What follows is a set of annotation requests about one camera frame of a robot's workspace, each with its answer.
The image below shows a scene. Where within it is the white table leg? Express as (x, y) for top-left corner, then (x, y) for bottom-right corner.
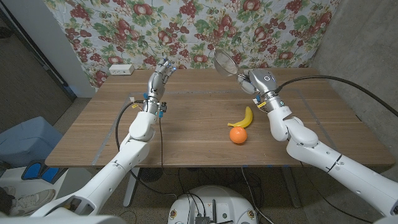
(280, 166), (303, 209)
(123, 167), (141, 208)

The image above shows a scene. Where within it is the orange fruit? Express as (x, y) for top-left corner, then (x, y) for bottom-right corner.
(229, 126), (249, 145)

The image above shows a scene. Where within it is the white power strip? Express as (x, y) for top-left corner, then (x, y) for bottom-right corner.
(108, 63), (136, 76)

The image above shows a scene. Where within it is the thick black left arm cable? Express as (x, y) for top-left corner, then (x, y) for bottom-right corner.
(114, 99), (180, 200)

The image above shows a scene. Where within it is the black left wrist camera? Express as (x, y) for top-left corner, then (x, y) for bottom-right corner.
(157, 101), (168, 119)

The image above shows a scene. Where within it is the black round disc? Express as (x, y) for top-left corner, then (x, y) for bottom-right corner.
(139, 167), (165, 184)

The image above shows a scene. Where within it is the blue-grey storage bin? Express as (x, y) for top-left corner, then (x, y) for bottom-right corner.
(0, 116), (63, 169)

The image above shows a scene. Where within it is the metal mesh sieve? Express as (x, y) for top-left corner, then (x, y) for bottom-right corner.
(212, 47), (241, 78)

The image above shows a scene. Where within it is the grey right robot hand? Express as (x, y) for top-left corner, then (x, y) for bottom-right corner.
(238, 68), (278, 96)

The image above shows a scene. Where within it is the yellow banana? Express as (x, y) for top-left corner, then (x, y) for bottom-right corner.
(227, 106), (254, 129)

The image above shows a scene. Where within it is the black item with blue pads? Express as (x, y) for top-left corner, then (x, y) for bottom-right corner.
(21, 159), (68, 183)

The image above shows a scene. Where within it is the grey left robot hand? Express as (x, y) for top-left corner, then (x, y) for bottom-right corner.
(147, 57), (177, 99)

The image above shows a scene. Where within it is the white sneaker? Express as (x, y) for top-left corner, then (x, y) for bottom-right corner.
(0, 185), (16, 198)
(9, 189), (57, 217)

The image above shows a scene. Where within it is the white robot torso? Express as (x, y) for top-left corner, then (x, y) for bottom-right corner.
(167, 185), (259, 224)

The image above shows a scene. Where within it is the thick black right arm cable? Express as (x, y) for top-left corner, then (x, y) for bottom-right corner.
(274, 74), (398, 118)

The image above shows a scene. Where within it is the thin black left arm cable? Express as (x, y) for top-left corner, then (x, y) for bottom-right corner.
(159, 118), (165, 170)

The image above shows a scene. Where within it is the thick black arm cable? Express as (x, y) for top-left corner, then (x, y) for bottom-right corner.
(274, 74), (398, 118)
(114, 99), (180, 200)

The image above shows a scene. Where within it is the grey floor cable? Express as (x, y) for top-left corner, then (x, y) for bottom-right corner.
(240, 167), (275, 224)

